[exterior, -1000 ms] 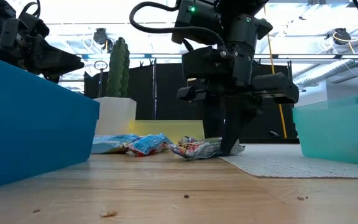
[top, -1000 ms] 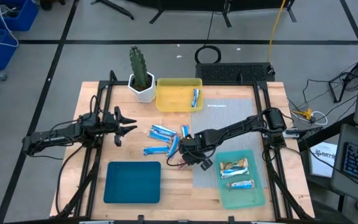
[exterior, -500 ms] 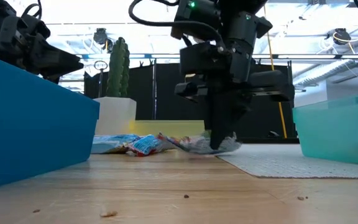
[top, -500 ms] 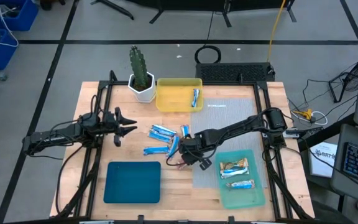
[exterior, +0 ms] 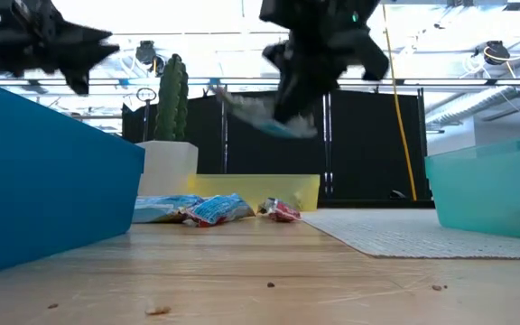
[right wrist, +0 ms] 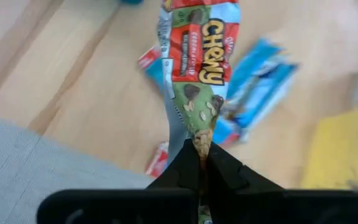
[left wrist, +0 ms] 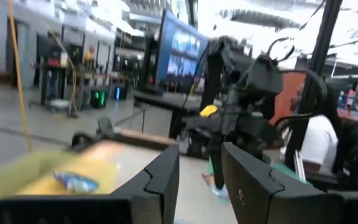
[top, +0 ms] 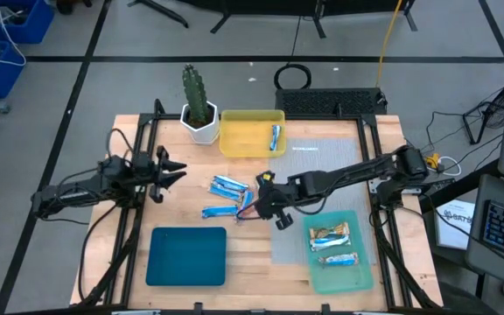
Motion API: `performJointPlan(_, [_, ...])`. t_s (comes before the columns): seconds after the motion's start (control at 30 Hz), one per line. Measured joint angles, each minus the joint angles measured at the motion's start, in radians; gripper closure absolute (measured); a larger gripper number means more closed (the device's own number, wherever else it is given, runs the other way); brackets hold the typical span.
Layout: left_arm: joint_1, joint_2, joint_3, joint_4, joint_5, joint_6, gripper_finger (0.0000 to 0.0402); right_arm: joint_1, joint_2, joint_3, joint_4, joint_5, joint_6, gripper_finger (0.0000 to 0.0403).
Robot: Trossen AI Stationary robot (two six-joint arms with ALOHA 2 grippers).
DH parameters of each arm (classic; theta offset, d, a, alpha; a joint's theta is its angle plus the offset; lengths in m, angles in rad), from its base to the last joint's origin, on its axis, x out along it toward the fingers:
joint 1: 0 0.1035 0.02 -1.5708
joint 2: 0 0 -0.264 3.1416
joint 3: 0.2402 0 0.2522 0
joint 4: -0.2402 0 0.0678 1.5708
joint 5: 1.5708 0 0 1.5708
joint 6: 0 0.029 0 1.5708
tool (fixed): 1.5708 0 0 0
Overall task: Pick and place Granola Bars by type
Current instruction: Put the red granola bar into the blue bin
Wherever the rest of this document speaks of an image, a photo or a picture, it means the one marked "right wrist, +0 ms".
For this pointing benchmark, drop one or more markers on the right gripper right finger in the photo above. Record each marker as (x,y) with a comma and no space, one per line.
(259,205)

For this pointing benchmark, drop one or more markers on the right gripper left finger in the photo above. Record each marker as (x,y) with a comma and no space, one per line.
(135,205)

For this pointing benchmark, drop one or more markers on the blue white granola bar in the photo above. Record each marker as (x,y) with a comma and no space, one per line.
(253,59)
(259,105)

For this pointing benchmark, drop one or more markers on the red green Chewy granola bar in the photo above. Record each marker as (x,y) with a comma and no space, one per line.
(197,62)

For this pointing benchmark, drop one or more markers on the yellow translucent plastic bin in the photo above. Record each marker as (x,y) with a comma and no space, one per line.
(343,149)

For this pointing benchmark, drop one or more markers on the grey woven mat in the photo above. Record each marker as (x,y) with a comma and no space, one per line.
(26,171)

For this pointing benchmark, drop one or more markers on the dark blue plastic bin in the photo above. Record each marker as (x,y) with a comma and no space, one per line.
(131,1)

